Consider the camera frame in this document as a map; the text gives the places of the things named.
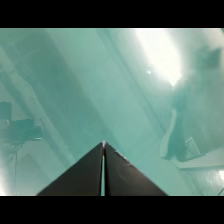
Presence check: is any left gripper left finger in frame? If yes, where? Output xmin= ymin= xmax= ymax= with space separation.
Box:
xmin=37 ymin=141 xmax=105 ymax=197

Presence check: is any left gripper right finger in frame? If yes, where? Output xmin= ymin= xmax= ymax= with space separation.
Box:
xmin=103 ymin=141 xmax=168 ymax=197

